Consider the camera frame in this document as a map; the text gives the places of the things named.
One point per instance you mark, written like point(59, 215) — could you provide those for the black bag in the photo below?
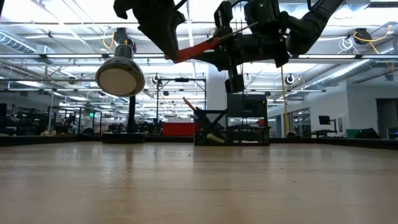
point(367, 133)

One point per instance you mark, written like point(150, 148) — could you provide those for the black background frame stand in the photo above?
point(182, 80)

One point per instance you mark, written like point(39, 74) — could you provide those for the silver ceiling duct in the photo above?
point(15, 43)
point(339, 74)

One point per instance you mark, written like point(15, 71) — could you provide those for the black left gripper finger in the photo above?
point(160, 39)
point(181, 34)

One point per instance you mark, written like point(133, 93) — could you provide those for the black background panel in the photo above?
point(248, 105)

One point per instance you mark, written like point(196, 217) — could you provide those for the small yellow highlighter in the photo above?
point(216, 138)

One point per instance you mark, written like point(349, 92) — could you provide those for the red cabinet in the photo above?
point(177, 129)

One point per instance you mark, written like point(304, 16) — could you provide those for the black background monitor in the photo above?
point(324, 120)

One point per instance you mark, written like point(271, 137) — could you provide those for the green storage bin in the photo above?
point(351, 133)

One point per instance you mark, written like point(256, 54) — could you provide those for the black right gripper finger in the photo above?
point(224, 33)
point(211, 60)

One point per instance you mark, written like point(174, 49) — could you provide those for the black mesh desk organizer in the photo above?
point(245, 137)

